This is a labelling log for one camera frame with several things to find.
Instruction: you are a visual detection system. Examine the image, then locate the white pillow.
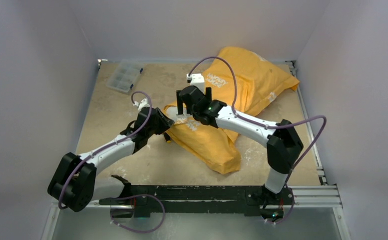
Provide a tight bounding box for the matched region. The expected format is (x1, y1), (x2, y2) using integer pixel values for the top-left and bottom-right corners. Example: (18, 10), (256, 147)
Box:
(165, 107), (179, 122)

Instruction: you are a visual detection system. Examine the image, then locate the orange Mickey Mouse pillowcase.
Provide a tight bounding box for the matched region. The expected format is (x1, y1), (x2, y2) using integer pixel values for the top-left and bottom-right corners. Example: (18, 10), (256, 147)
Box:
(164, 46), (300, 174)

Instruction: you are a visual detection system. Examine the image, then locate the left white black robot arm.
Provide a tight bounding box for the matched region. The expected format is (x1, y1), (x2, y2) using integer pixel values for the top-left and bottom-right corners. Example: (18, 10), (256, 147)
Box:
(47, 107), (175, 212)

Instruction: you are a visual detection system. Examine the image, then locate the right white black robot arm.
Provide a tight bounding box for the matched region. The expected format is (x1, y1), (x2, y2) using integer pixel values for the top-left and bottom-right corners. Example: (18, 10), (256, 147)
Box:
(176, 85), (304, 204)

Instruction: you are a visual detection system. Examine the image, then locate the yellow black screwdriver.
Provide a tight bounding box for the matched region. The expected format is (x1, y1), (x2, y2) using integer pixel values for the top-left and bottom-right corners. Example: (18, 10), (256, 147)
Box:
(163, 132), (172, 143)

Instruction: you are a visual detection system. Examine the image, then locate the clear plastic organizer box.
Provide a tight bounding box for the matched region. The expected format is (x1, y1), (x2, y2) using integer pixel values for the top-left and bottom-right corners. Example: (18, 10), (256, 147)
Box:
(106, 60), (144, 94)

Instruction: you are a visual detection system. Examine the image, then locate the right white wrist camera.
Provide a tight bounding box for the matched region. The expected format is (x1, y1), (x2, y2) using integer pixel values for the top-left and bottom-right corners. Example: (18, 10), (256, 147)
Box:
(186, 73), (205, 94)

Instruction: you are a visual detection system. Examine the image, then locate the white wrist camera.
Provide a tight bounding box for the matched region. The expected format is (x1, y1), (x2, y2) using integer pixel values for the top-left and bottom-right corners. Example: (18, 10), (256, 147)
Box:
(132, 98), (151, 113)
(186, 73), (205, 94)

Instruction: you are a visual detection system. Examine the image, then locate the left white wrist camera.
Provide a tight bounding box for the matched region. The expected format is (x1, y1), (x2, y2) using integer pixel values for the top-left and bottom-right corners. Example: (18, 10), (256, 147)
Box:
(132, 98), (151, 113)

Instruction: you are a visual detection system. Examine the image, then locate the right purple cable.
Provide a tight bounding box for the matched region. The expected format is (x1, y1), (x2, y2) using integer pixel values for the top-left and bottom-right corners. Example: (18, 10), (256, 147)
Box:
(187, 56), (328, 226)

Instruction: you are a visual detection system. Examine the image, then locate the purple cable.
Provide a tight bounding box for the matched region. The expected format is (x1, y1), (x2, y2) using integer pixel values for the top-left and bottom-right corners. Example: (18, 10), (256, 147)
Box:
(58, 91), (166, 234)
(187, 56), (328, 226)

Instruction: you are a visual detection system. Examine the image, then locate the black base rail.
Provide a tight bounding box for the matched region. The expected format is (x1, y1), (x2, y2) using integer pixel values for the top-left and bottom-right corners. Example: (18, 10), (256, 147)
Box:
(99, 185), (294, 220)

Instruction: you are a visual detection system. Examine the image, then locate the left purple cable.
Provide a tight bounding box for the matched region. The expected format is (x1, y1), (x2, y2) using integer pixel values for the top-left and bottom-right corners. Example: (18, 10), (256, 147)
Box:
(58, 91), (166, 234)

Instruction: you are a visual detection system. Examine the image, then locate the aluminium frame profile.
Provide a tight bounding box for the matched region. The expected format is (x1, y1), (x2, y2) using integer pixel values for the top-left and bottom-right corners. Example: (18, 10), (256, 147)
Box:
(49, 60), (343, 210)

